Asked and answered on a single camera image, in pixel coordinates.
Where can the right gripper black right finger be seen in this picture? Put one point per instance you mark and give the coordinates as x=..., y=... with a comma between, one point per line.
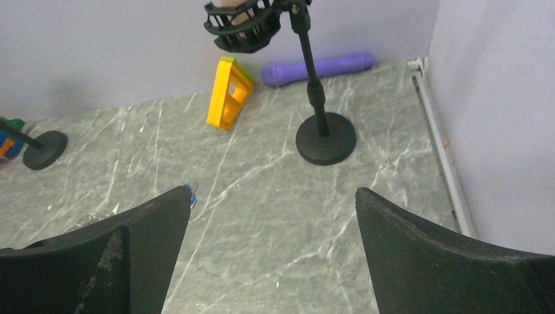
x=418, y=266

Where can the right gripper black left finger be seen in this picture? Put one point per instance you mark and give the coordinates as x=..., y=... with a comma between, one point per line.
x=121, y=264

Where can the key with blue tag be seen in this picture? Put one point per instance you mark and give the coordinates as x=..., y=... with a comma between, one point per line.
x=192, y=189

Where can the metal disc with keyrings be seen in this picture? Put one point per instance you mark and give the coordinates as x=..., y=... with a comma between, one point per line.
x=94, y=217

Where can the black left microphone stand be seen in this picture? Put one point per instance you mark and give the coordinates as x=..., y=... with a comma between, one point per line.
x=41, y=151

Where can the black microphone stand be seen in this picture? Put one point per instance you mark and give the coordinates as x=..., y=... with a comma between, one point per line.
x=41, y=151
x=324, y=138

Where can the black right microphone stand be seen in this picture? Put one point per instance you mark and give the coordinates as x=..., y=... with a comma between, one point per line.
x=324, y=138

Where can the colourful toy block stack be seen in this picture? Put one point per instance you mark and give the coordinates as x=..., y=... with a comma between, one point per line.
x=11, y=146

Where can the yellow toy block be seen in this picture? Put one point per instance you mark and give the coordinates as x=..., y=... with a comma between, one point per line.
x=232, y=87

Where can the purple cylinder toy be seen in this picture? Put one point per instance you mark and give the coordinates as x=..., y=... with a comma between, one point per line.
x=276, y=75

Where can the beige microphone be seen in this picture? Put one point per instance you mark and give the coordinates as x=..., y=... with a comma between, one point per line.
x=238, y=17

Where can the aluminium table frame rail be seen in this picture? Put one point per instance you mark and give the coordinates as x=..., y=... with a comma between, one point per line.
x=458, y=200

